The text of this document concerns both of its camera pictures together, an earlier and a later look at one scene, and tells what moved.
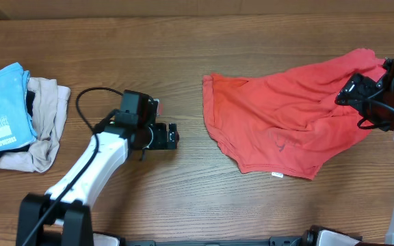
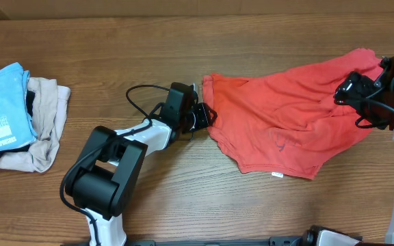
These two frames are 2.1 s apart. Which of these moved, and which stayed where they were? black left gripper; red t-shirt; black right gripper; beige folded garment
Moved: black left gripper
Stayed: beige folded garment; red t-shirt; black right gripper
